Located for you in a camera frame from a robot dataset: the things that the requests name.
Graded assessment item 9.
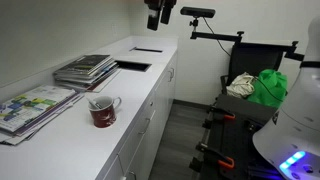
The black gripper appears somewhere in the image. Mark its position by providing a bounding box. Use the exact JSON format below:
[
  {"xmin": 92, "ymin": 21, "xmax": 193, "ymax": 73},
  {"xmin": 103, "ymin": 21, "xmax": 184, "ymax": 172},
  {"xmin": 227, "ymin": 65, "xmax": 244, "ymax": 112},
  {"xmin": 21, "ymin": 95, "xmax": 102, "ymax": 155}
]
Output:
[{"xmin": 143, "ymin": 0, "xmax": 178, "ymax": 32}]

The white marker black cap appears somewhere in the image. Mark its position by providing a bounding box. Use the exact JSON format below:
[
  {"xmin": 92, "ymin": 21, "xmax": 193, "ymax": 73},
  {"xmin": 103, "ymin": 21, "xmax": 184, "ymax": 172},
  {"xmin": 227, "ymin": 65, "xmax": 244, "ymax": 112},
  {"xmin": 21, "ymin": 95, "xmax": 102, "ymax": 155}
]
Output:
[{"xmin": 85, "ymin": 96, "xmax": 103, "ymax": 110}]

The red white mug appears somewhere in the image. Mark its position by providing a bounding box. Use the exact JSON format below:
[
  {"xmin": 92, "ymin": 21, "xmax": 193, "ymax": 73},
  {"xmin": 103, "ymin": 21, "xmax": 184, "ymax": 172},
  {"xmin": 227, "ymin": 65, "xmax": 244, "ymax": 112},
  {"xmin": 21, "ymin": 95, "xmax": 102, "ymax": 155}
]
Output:
[{"xmin": 87, "ymin": 95, "xmax": 123, "ymax": 129}]

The black cover book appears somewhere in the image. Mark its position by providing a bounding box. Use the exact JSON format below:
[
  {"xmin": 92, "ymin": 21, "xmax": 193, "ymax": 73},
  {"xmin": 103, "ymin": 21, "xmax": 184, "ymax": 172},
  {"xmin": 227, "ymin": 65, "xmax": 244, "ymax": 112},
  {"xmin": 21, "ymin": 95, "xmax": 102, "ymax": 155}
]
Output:
[{"xmin": 54, "ymin": 54, "xmax": 112, "ymax": 76}]

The stack of books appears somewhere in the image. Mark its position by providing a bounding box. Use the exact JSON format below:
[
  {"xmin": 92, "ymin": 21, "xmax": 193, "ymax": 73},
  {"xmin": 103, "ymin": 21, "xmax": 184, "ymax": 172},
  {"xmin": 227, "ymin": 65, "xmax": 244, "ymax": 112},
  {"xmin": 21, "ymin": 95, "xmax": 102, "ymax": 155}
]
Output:
[{"xmin": 52, "ymin": 61, "xmax": 123, "ymax": 94}]

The black chair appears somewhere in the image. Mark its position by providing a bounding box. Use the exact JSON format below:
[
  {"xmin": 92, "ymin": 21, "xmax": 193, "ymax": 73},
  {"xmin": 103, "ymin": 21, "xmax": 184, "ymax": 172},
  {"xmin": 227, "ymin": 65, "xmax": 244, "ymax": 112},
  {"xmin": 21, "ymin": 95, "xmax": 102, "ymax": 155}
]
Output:
[{"xmin": 219, "ymin": 41, "xmax": 296, "ymax": 98}]

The white cloth bag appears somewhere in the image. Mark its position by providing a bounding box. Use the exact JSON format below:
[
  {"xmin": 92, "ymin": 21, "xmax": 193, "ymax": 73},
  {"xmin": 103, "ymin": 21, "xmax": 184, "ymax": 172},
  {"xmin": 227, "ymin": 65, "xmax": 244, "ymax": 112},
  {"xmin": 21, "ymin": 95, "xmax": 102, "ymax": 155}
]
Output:
[{"xmin": 226, "ymin": 71, "xmax": 258, "ymax": 99}]

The white base cabinet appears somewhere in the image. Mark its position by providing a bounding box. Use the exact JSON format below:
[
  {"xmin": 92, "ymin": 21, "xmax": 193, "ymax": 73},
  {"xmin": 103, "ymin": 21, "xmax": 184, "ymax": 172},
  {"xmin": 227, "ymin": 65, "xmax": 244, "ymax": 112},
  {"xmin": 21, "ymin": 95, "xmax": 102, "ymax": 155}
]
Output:
[{"xmin": 96, "ymin": 49, "xmax": 179, "ymax": 180}]

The green bag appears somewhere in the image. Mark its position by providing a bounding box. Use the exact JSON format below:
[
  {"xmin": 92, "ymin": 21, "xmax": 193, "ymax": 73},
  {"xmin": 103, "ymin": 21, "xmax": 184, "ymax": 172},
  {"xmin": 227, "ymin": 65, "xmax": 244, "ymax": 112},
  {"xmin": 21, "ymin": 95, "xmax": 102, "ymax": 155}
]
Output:
[{"xmin": 247, "ymin": 68, "xmax": 289, "ymax": 109}]

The black robot table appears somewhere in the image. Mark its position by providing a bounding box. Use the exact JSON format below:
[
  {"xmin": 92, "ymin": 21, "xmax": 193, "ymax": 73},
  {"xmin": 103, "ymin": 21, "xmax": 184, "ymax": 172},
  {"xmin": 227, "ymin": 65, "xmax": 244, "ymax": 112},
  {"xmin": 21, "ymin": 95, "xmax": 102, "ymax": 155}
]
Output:
[{"xmin": 189, "ymin": 93, "xmax": 284, "ymax": 180}]

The pile of magazines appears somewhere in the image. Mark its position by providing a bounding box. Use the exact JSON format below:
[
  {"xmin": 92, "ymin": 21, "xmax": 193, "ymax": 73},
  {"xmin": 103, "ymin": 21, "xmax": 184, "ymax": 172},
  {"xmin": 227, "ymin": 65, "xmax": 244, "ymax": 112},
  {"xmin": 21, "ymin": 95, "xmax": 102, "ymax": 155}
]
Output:
[{"xmin": 0, "ymin": 91, "xmax": 85, "ymax": 147}]

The colourful cover magazine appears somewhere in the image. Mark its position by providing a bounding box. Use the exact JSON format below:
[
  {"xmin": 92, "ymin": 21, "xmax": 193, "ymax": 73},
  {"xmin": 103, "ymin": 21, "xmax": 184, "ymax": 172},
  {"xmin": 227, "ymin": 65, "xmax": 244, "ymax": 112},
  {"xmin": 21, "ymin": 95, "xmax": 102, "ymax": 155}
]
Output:
[{"xmin": 0, "ymin": 84, "xmax": 78, "ymax": 134}]

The black stereo camera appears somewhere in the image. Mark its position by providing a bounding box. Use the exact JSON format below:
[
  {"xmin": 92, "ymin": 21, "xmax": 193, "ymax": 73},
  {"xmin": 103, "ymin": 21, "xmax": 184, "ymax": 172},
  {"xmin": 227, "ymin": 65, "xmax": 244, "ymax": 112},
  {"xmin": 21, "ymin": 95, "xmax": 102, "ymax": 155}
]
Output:
[{"xmin": 180, "ymin": 6, "xmax": 217, "ymax": 20}]

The black camera cable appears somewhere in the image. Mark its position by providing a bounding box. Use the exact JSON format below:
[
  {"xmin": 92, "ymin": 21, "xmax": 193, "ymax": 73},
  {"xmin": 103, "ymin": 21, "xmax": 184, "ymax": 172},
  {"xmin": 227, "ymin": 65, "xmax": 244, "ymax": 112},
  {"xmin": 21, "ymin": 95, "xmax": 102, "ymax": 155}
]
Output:
[{"xmin": 202, "ymin": 17, "xmax": 233, "ymax": 57}]

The silver cabinet handle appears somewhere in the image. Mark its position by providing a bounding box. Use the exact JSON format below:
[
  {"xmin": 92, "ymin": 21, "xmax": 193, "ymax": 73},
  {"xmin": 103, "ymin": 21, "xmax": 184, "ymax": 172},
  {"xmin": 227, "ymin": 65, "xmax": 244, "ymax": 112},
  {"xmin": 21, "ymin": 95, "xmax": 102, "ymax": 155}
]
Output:
[
  {"xmin": 137, "ymin": 109, "xmax": 157, "ymax": 136},
  {"xmin": 167, "ymin": 67, "xmax": 176, "ymax": 83}
]

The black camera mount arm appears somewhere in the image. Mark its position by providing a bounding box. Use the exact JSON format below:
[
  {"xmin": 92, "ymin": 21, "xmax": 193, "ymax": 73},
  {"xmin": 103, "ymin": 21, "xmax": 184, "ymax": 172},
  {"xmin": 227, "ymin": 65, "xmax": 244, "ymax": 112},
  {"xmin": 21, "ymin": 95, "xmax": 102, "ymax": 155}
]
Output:
[{"xmin": 189, "ymin": 18, "xmax": 305, "ymax": 62}]

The orange handled black clamp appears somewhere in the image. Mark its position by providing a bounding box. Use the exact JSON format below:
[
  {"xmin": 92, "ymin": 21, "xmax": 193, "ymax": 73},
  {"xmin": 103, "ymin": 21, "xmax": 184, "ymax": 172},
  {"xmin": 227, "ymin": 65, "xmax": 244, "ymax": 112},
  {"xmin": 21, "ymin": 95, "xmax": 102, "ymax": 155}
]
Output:
[
  {"xmin": 195, "ymin": 142, "xmax": 235, "ymax": 170},
  {"xmin": 205, "ymin": 104, "xmax": 236, "ymax": 122}
]

